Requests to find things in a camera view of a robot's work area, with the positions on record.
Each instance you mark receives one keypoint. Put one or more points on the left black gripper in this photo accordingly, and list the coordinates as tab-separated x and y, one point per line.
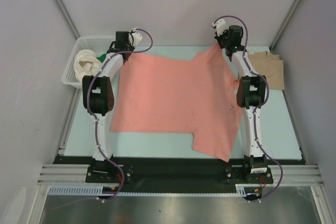
131	46

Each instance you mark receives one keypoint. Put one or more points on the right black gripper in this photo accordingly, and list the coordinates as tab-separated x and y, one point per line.
228	51

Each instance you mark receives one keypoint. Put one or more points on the pink t shirt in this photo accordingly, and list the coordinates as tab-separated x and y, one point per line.
197	96

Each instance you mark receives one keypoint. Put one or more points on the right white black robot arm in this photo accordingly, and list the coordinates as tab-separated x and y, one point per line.
251	96

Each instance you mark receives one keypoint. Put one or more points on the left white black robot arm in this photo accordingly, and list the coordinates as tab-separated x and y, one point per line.
98	99

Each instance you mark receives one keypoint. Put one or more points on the green t shirt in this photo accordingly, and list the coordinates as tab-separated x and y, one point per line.
102	58

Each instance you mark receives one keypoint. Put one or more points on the cream t shirt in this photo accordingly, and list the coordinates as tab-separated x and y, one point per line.
86	64

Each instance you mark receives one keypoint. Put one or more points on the folded beige t shirt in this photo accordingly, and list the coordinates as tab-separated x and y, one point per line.
270	66

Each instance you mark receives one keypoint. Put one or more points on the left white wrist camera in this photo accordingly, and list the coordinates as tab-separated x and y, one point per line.
136	37

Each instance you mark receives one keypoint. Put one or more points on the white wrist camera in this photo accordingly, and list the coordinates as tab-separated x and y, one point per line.
136	37
220	26

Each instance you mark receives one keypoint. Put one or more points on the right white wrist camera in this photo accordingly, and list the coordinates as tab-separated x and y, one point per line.
220	26

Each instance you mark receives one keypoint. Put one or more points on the left aluminium corner post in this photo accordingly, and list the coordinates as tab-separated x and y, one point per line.
67	18

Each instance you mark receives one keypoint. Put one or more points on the aluminium corner post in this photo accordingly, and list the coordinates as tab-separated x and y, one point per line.
67	18
286	21

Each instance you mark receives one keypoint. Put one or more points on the right aluminium corner post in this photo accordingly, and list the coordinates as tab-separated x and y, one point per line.
286	21

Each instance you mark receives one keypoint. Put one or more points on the aluminium frame rail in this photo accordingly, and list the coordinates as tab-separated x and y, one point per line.
73	174

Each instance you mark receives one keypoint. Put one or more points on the white slotted cable duct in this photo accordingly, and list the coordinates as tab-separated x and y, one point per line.
75	190

